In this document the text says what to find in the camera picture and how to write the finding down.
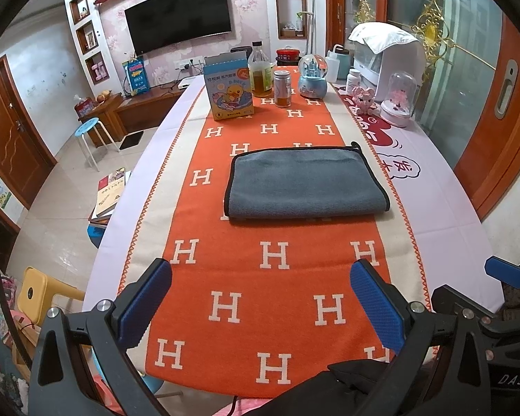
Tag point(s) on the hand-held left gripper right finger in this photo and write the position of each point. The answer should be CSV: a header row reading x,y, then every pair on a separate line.
x,y
377,307

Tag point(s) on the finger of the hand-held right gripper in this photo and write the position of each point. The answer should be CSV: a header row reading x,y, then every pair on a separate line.
x,y
455,297
505,271

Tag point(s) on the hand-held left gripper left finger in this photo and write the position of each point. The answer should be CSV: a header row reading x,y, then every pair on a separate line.
x,y
145,305

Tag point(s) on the grey towel with black edge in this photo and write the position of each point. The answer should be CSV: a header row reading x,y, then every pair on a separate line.
x,y
303,182

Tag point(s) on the white printed tablecloth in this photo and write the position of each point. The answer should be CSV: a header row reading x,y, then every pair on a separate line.
x,y
437,208

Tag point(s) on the orange letter-print table runner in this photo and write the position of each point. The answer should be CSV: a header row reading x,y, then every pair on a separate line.
x,y
242,277

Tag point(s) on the yellow plastic chair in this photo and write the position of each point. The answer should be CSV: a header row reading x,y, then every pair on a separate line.
x,y
37,290

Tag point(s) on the stack of books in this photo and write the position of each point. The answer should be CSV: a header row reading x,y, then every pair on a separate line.
x,y
110,193

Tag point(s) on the black floor mat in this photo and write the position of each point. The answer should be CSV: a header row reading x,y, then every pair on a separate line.
x,y
133,141

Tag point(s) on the blue round stool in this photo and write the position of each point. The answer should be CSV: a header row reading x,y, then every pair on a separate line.
x,y
89,128

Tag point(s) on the wooden television cabinet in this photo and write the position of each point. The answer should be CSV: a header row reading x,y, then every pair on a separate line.
x,y
143,106

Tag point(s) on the glass dome with pink flowers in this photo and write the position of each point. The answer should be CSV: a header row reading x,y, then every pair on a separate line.
x,y
399,99

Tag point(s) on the pink plush toy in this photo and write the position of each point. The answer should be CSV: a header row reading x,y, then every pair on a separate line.
x,y
363,102

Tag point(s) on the red tissue packet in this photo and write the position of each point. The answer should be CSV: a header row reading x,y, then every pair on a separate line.
x,y
84,107

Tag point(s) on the brown wooden door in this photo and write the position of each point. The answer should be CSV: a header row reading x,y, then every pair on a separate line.
x,y
13,138

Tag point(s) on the blue duck-print carton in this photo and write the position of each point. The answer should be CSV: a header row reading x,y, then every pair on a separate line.
x,y
227,95

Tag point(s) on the white set-top box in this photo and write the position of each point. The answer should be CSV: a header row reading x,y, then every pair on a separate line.
x,y
185,83

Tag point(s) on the white pill bottle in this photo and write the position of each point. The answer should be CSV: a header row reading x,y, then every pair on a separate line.
x,y
353,82

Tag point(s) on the blue snack bag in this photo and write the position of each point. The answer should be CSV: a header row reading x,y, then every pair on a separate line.
x,y
136,77

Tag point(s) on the white countertop appliance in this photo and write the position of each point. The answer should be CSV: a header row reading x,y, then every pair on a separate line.
x,y
398,63

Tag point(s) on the small amber jar silver lid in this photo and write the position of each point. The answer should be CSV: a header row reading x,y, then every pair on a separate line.
x,y
282,91

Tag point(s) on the blue castle snow globe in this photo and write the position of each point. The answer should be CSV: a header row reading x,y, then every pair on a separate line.
x,y
313,79

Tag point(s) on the white plastic squeeze bottle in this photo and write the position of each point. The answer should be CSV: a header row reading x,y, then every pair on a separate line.
x,y
337,67

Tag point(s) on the glass bottle with yellow liquid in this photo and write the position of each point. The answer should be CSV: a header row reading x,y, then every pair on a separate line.
x,y
260,79

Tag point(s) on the white folded cloth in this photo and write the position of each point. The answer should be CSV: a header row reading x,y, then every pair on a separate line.
x,y
383,37

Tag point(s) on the red lidded pot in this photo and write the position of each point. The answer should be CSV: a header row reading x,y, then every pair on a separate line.
x,y
288,57

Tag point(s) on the black wall television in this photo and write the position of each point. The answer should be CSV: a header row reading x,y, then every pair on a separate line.
x,y
177,15

